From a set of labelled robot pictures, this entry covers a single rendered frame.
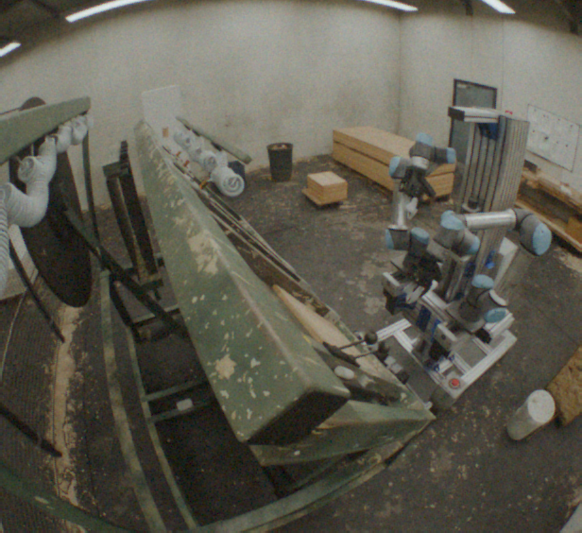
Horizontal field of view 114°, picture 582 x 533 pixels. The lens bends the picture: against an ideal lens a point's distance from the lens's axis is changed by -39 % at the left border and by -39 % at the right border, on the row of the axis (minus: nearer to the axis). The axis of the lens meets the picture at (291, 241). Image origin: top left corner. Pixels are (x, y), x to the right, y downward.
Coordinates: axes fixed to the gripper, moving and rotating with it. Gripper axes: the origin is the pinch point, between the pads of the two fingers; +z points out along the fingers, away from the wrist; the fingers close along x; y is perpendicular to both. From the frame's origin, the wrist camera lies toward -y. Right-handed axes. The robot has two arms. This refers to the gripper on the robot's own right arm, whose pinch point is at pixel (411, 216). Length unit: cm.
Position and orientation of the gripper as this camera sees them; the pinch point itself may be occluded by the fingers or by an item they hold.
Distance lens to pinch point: 129.3
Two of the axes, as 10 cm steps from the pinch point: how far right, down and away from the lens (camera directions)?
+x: 2.2, 2.0, -9.5
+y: -9.4, -2.1, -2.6
